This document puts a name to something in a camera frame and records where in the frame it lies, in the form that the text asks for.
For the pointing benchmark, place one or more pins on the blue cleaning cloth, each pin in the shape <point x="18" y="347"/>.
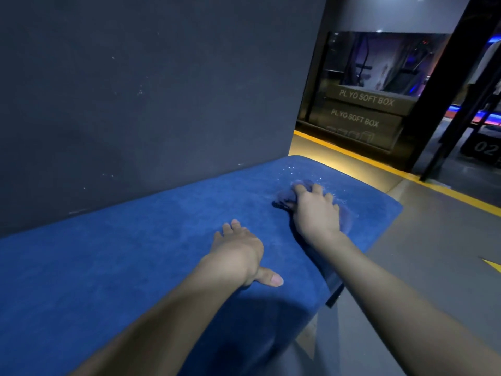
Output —
<point x="285" y="197"/>

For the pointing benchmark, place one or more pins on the person's right middle finger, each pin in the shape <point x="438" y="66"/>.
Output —
<point x="317" y="190"/>

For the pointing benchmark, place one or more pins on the person's left forearm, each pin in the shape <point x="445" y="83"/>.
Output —
<point x="176" y="321"/>

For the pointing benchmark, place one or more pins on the black numbered box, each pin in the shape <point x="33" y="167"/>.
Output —
<point x="483" y="146"/>

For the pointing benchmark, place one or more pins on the person's left hand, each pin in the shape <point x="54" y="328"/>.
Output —
<point x="238" y="250"/>

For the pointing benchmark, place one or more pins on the black soft box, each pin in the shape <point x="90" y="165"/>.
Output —
<point x="352" y="123"/>
<point x="368" y="98"/>

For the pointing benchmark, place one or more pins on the black metal rack frame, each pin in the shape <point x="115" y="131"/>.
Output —
<point x="458" y="129"/>

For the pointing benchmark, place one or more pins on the blue upholstered bench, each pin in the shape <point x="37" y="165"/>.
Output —
<point x="117" y="278"/>

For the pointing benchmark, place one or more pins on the person's right forearm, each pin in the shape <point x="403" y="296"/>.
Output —
<point x="403" y="305"/>

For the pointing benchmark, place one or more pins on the black pillar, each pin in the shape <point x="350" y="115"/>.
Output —
<point x="438" y="82"/>

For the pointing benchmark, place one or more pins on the person's left thumb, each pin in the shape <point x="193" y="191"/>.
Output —
<point x="270" y="278"/>

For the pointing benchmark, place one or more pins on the person's right little finger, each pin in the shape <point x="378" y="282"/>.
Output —
<point x="336" y="209"/>

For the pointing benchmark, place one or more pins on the person's right hand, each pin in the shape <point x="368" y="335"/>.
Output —
<point x="317" y="219"/>

